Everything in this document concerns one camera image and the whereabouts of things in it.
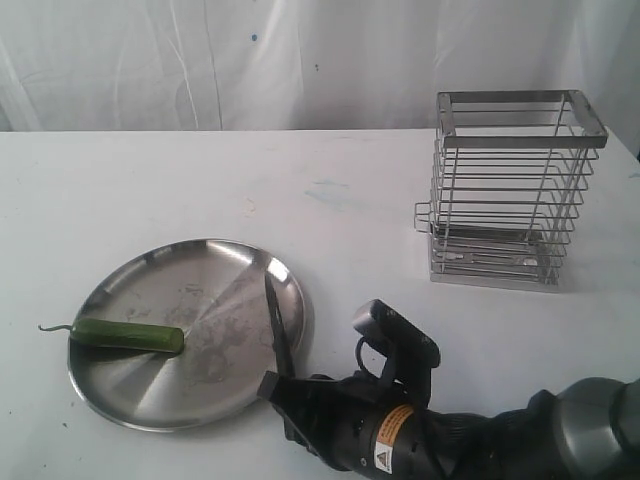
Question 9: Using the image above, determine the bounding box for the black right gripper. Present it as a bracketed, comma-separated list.
[256, 370, 451, 480]

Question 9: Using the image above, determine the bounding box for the black kitchen knife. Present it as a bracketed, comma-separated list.
[264, 273, 295, 378]

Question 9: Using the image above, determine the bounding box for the green cucumber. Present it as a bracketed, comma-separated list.
[38, 318, 185, 354]

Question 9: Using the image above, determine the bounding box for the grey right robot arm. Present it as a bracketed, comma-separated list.
[258, 372, 639, 479]

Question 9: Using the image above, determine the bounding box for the round stainless steel plate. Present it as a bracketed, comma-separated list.
[67, 239, 313, 432]

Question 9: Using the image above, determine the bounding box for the white backdrop curtain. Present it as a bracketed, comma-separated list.
[1, 1, 639, 131]

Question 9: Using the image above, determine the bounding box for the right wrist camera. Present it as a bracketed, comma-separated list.
[352, 299, 441, 407]

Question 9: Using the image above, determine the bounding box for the steel wire utensil rack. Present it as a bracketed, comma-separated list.
[414, 89, 608, 291]

